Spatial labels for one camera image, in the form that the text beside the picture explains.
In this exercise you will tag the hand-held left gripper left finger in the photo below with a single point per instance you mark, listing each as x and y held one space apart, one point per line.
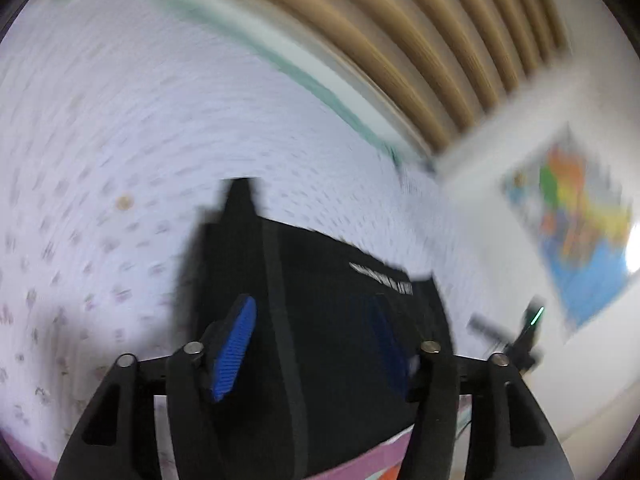
232 350

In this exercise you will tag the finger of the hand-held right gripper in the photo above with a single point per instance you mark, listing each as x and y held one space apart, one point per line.
487 327

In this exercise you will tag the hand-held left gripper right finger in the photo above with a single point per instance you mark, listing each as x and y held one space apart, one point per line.
392 347

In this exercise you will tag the black hooded jacket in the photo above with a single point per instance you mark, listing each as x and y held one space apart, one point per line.
335 330

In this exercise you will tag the pink cloth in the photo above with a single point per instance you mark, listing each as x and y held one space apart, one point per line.
350 465

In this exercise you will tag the white patterned bed sheet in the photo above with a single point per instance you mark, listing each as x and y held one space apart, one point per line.
125 135

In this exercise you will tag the teal mattress edge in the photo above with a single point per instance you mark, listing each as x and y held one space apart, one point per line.
280 60

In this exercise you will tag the wooden slatted headboard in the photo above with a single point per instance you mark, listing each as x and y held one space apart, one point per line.
400 35

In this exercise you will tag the colourful wall map poster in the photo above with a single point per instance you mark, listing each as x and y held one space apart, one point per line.
585 240

